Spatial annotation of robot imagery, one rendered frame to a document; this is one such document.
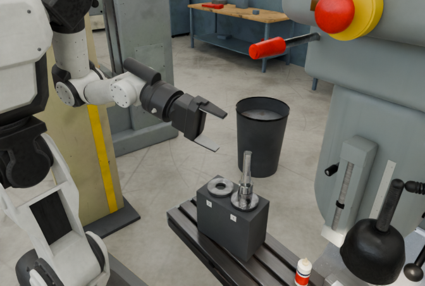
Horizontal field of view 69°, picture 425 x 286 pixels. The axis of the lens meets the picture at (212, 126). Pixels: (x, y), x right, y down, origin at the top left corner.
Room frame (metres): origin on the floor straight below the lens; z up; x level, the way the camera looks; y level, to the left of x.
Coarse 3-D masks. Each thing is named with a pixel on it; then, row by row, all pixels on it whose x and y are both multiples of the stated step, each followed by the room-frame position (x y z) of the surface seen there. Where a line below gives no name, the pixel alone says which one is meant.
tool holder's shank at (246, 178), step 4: (244, 152) 0.76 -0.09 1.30; (248, 152) 0.76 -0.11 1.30; (244, 156) 0.76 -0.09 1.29; (248, 156) 0.75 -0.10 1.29; (244, 160) 0.76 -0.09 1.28; (248, 160) 0.75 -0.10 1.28; (244, 164) 0.75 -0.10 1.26; (248, 164) 0.75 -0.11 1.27; (244, 168) 0.75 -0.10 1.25; (248, 168) 0.75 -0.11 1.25; (244, 172) 0.75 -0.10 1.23; (248, 172) 0.75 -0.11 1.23; (244, 176) 0.75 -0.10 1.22; (248, 176) 0.75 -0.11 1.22; (244, 180) 0.75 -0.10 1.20; (248, 180) 0.75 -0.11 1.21; (244, 184) 0.75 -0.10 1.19; (248, 184) 0.75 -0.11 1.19
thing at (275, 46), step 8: (264, 40) 0.41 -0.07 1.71; (272, 40) 0.41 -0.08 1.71; (280, 40) 0.42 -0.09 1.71; (288, 40) 0.44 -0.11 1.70; (296, 40) 0.44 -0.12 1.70; (304, 40) 0.46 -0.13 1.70; (312, 40) 0.47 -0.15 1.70; (256, 48) 0.39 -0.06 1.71; (264, 48) 0.40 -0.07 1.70; (272, 48) 0.40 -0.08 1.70; (280, 48) 0.41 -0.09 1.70; (256, 56) 0.39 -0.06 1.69; (264, 56) 0.40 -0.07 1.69
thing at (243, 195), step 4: (252, 188) 0.75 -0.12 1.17; (240, 192) 0.75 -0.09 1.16; (244, 192) 0.74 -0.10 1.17; (248, 192) 0.74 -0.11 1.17; (252, 192) 0.75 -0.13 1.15; (240, 196) 0.75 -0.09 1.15; (244, 196) 0.74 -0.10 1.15; (248, 196) 0.74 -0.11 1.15; (240, 200) 0.75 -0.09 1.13; (244, 200) 0.74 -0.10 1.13; (248, 200) 0.74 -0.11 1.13
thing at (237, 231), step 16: (208, 192) 0.81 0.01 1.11; (224, 192) 0.79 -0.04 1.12; (208, 208) 0.78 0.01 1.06; (224, 208) 0.74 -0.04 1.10; (240, 208) 0.72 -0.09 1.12; (256, 208) 0.73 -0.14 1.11; (208, 224) 0.78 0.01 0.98; (224, 224) 0.74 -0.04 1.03; (240, 224) 0.70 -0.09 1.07; (256, 224) 0.71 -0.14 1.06; (224, 240) 0.74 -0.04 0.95; (240, 240) 0.70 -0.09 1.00; (256, 240) 0.72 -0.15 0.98; (240, 256) 0.69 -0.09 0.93
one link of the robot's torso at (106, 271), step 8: (88, 232) 0.68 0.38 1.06; (96, 240) 0.65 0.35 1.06; (104, 248) 0.64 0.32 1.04; (104, 256) 0.63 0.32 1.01; (104, 264) 0.64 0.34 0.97; (32, 272) 0.54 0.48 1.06; (104, 272) 0.64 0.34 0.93; (32, 280) 0.53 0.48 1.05; (40, 280) 0.52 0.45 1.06; (96, 280) 0.61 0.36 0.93; (104, 280) 0.63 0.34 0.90
